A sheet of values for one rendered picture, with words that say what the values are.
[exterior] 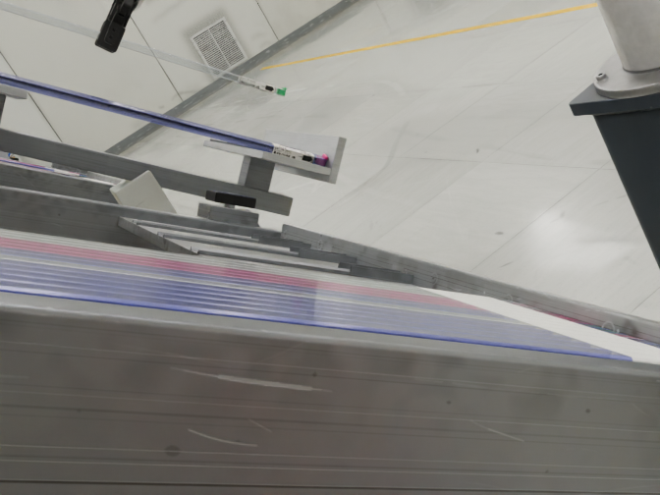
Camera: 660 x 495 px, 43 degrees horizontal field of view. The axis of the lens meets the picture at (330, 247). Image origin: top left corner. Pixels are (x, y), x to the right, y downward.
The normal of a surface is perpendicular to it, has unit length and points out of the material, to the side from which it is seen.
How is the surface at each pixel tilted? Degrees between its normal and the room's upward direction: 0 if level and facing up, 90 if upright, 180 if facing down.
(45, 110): 90
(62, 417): 90
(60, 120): 90
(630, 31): 90
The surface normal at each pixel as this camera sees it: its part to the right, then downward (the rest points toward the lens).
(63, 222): 0.42, 0.12
